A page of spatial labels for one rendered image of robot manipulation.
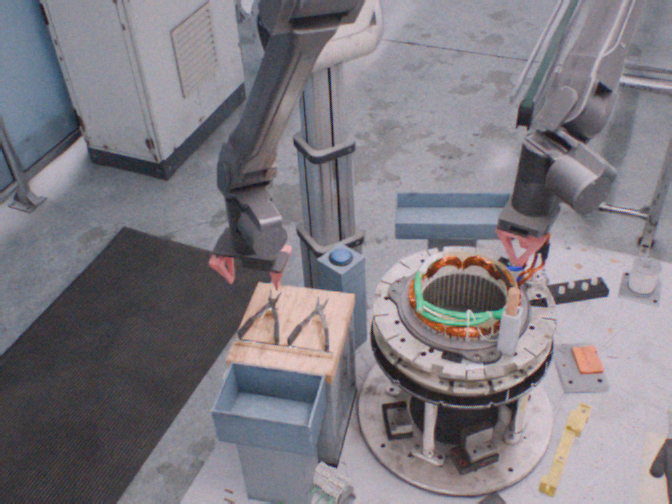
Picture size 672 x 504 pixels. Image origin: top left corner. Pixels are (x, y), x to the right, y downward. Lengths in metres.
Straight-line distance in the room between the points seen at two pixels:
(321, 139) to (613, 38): 0.73
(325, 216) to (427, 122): 2.26
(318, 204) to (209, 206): 1.80
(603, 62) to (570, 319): 0.90
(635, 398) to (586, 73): 0.86
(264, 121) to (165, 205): 2.51
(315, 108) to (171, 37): 2.00
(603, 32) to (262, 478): 0.93
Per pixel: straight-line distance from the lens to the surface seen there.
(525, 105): 2.62
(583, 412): 1.65
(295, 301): 1.44
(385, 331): 1.34
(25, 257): 3.46
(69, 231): 3.52
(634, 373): 1.77
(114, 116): 3.62
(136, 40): 3.33
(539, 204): 1.09
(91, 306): 3.11
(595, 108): 1.06
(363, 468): 1.55
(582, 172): 1.01
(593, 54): 1.06
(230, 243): 1.28
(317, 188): 1.67
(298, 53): 0.92
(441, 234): 1.62
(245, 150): 1.10
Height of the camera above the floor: 2.08
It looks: 42 degrees down
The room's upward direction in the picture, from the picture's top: 4 degrees counter-clockwise
